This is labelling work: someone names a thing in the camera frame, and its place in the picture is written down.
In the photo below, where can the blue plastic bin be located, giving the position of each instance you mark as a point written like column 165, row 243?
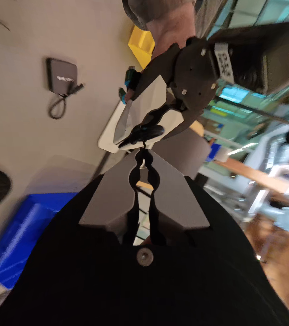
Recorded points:
column 27, row 234

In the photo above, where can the person's left forearm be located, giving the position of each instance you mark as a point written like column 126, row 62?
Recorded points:
column 159, row 7

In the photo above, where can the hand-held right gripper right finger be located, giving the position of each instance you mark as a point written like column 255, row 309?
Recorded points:
column 180, row 204

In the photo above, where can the yellow plastic bin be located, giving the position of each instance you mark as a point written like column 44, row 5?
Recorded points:
column 142, row 46

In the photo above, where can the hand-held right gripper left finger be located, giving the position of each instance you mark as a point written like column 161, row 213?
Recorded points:
column 106, row 204

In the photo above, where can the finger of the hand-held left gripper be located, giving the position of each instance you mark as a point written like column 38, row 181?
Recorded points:
column 144, row 102
column 172, row 122

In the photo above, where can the black adapter hub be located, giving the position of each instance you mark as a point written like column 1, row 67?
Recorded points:
column 62, row 76

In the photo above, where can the person's left hand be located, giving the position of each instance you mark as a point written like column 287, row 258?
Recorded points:
column 172, row 33

